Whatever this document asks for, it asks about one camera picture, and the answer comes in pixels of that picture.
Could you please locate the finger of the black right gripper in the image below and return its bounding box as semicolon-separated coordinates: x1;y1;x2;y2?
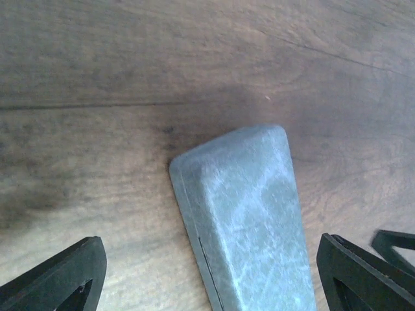
371;229;415;276

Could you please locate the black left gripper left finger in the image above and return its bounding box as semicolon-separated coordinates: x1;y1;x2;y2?
1;236;107;310

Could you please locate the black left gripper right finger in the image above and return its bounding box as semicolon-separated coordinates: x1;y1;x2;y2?
316;233;414;310

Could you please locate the blue-grey glasses case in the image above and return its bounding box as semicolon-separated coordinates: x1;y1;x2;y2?
169;124;316;310

